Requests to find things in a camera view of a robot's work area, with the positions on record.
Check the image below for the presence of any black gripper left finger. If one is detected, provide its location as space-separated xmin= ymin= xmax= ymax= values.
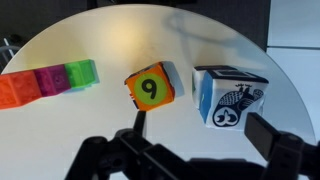
xmin=64 ymin=110 xmax=188 ymax=180

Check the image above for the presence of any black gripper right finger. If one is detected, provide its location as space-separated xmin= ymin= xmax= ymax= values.
xmin=244 ymin=112 xmax=320 ymax=180

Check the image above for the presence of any fabric block with owl print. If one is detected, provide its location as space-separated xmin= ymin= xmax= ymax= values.
xmin=198 ymin=65 xmax=270 ymax=132

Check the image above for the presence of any orange fabric block number nine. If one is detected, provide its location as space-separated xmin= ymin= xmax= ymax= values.
xmin=124 ymin=60 xmax=185 ymax=112

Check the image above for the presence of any magenta plastic block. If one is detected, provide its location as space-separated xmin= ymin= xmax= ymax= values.
xmin=34 ymin=64 xmax=72 ymax=98

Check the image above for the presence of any orange plastic block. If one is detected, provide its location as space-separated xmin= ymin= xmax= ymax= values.
xmin=0 ymin=70 xmax=43 ymax=111

